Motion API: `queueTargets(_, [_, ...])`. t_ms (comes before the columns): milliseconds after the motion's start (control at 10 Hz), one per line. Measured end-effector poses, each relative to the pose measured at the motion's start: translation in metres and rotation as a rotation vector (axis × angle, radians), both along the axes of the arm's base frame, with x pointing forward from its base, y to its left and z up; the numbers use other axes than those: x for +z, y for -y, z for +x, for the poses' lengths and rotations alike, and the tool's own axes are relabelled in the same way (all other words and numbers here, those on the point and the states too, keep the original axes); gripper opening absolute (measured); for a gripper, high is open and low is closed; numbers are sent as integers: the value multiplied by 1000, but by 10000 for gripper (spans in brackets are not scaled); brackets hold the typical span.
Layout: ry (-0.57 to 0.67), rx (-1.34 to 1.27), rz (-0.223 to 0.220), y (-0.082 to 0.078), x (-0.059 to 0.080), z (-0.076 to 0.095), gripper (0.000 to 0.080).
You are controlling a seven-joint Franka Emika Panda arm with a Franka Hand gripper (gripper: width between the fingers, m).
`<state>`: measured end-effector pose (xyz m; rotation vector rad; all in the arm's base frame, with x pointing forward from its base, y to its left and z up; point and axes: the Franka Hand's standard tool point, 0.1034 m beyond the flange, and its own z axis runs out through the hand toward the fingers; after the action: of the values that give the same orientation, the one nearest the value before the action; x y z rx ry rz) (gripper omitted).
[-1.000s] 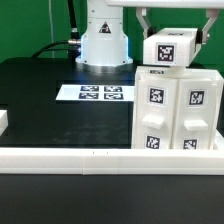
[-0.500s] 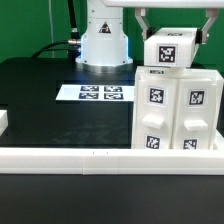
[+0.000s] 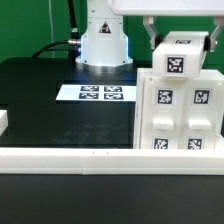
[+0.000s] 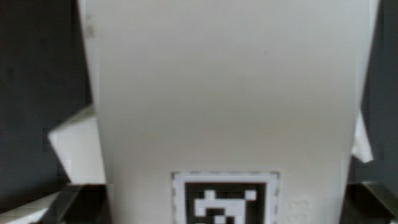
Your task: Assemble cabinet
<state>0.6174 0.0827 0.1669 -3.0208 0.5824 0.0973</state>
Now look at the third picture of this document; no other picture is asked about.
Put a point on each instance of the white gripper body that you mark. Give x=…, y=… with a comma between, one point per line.
x=168, y=7

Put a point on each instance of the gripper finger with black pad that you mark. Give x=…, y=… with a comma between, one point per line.
x=155, y=37
x=211, y=41

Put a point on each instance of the white cabinet top block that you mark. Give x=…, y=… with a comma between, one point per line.
x=181, y=54

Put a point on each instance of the white cabinet body box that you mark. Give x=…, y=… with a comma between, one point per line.
x=142, y=75

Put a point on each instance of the white cabinet door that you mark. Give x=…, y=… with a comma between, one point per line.
x=203, y=110
x=161, y=113

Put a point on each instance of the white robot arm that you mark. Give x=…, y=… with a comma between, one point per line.
x=104, y=45

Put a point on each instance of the white marker sheet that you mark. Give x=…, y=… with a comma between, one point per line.
x=107, y=93

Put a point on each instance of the white L-shaped fence frame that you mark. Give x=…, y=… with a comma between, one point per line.
x=112, y=161

